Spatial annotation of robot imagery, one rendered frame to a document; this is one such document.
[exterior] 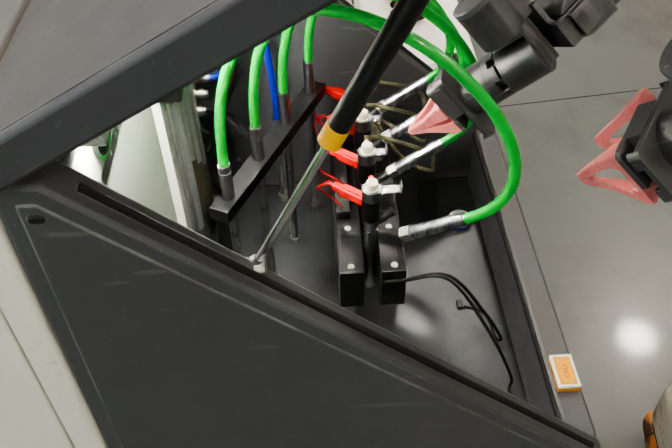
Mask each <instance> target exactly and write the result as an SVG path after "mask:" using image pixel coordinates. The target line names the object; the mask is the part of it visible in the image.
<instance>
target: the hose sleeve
mask: <svg viewBox="0 0 672 448"><path fill-rule="evenodd" d="M464 213H465V212H461V213H455V214H453V215H448V216H445V217H441V218H438V219H434V220H430V221H424V222H422V223H418V224H414V225H411V226H410V228H409V233H410V236H411V237H412V238H414V239H416V238H420V237H424V236H429V235H432V234H436V233H441V232H445V231H449V230H454V229H459V228H461V227H465V226H468V224H466V223H465V222H464V219H463V215H464Z"/></svg>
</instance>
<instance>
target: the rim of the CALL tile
mask: <svg viewBox="0 0 672 448"><path fill-rule="evenodd" d="M567 356H569V358H570V361H571V364H572V367H573V370H574V373H575V376H576V379H577V382H578V384H565V385H561V383H560V379H559V376H558V373H557V370H556V367H555V363H554V360H553V357H567ZM549 360H550V363H551V366H552V370H553V373H554V376H555V379H556V383H557V386H558V389H570V388H581V383H580V380H579V377H578V374H577V371H576V368H575V365H574V362H573V359H572V356H571V354H561V355H549Z"/></svg>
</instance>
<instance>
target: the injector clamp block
mask: <svg viewBox="0 0 672 448"><path fill-rule="evenodd" d="M344 149H346V150H348V151H350V152H352V144H351V135H350V134H349V135H348V136H347V138H346V139H345V141H344ZM388 165H390V160H389V154H388V153H387V155H386V156H376V173H380V172H382V171H384V170H386V169H385V168H386V167H387V166H388ZM346 170H347V180H348V185H350V186H352V187H354V188H356V182H355V173H354V167H352V166H350V165H348V164H346ZM380 185H381V186H383V185H393V179H392V178H391V177H390V178H388V179H386V180H384V181H383V182H382V183H381V184H380ZM349 201H350V200H349ZM332 202H333V230H334V247H335V262H336V275H337V276H338V286H339V300H340V306H341V307H354V306H364V305H365V267H364V251H365V247H362V238H361V229H360V213H359V210H358V204H356V203H354V202H352V201H350V218H343V219H337V217H336V204H335V201H334V200H332ZM389 207H393V208H394V210H395V212H396V215H394V216H393V217H391V218H389V219H388V220H387V221H386V222H384V223H382V224H379V226H377V227H378V237H377V244H376V274H377V282H378V290H379V299H380V304H381V305H392V304H404V303H405V292H406V282H398V283H387V284H383V281H385V280H394V279H402V278H407V266H406V260H405V254H404V247H403V242H402V240H401V239H400V238H399V228H400V222H399V216H398V210H397V204H396V197H395V193H384V194H383V195H382V199H381V210H385V209H387V208H389Z"/></svg>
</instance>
